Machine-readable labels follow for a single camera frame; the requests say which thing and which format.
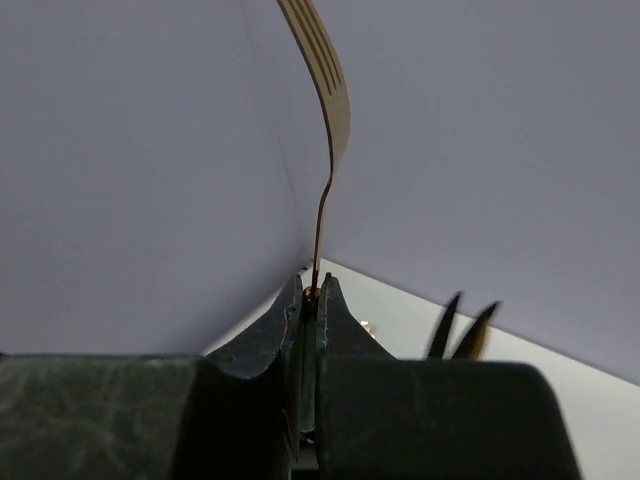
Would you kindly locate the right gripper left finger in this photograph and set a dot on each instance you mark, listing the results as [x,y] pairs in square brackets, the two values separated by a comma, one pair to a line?
[259,402]

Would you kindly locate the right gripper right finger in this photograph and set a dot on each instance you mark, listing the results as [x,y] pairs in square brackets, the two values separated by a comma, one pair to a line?
[343,350]

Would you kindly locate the black serrated knife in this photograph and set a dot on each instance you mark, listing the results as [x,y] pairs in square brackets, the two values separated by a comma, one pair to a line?
[438,343]

